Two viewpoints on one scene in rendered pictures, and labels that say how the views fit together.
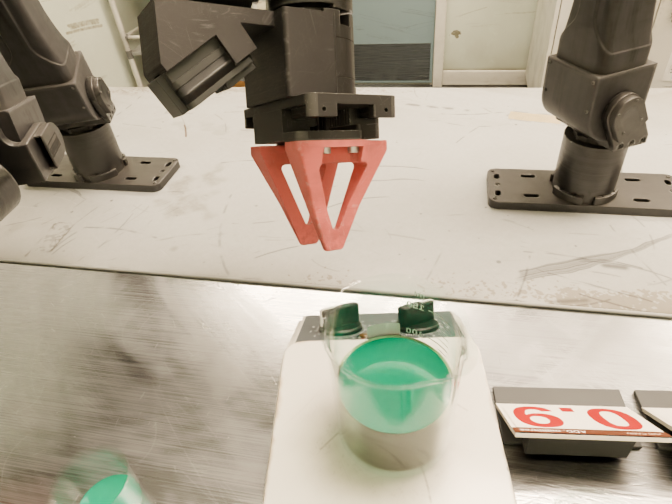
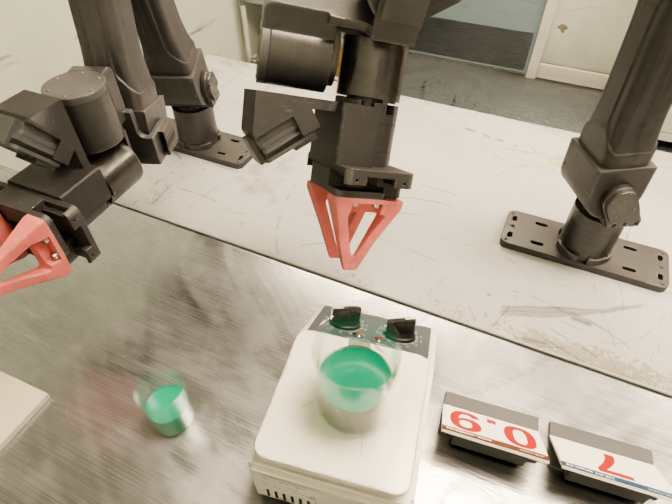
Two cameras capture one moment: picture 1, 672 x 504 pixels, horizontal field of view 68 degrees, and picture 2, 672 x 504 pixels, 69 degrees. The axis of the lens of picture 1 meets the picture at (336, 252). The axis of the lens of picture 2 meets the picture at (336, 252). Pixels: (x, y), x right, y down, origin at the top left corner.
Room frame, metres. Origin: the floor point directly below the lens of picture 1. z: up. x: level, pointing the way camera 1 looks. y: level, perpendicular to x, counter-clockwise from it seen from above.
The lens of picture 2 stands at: (-0.05, -0.04, 1.35)
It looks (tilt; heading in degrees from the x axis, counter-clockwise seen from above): 45 degrees down; 10
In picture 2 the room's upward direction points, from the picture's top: straight up
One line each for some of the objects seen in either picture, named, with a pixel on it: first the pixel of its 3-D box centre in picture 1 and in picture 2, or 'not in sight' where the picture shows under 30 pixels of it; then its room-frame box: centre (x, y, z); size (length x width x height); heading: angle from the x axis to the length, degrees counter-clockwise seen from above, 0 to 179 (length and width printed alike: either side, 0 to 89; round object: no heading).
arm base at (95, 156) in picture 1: (92, 149); (196, 123); (0.61, 0.30, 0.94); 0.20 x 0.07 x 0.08; 75
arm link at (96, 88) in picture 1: (73, 103); (188, 87); (0.60, 0.30, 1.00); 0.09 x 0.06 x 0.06; 96
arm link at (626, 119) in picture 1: (599, 109); (606, 189); (0.44, -0.27, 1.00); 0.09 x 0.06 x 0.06; 16
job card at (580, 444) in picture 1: (571, 411); (492, 424); (0.18, -0.15, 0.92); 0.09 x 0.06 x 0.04; 81
